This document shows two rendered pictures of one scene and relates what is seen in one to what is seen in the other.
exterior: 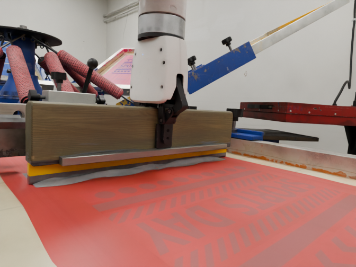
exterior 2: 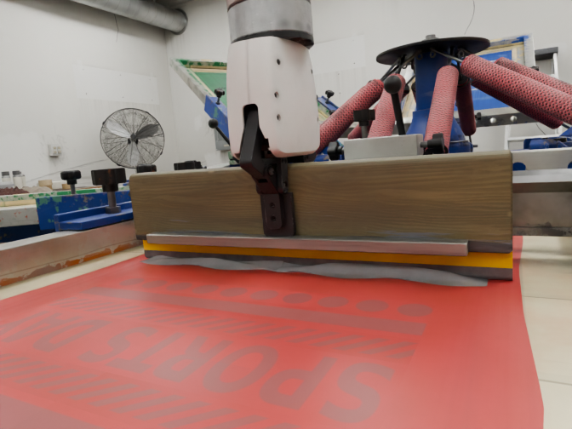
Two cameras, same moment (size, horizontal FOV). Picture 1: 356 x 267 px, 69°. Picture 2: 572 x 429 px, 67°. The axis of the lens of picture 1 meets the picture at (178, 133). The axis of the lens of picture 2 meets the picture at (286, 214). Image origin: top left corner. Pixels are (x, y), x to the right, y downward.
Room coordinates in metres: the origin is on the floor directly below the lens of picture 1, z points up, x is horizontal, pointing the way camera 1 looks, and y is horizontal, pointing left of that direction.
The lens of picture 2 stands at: (0.29, -0.35, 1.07)
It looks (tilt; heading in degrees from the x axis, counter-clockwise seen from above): 8 degrees down; 70
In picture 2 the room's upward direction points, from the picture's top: 4 degrees counter-clockwise
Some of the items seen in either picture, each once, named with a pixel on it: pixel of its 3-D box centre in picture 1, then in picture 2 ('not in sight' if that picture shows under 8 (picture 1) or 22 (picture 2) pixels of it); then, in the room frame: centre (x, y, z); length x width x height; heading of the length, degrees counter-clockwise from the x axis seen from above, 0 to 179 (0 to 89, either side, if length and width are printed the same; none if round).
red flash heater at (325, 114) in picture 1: (309, 113); not in sight; (1.42, -0.71, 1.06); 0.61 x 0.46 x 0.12; 103
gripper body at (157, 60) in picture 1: (159, 69); (277, 95); (0.43, 0.04, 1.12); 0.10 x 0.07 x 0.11; 43
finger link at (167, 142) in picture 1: (168, 128); (271, 202); (0.41, 0.01, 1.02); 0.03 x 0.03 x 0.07; 43
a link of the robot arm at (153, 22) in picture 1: (158, 30); (274, 28); (0.43, 0.04, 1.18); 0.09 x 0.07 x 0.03; 43
